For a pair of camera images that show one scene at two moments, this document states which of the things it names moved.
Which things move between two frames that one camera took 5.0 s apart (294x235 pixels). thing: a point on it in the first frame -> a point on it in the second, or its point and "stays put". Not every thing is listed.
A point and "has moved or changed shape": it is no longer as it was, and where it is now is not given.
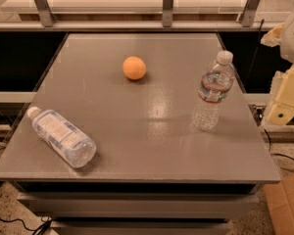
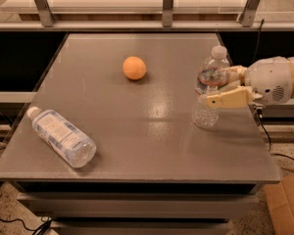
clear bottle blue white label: x=64 y=136 stays put
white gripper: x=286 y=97 -> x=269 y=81
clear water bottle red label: x=216 y=85 has moved or changed shape
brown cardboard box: x=285 y=205 stays put
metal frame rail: x=47 y=23 stays put
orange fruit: x=134 y=68 stays put
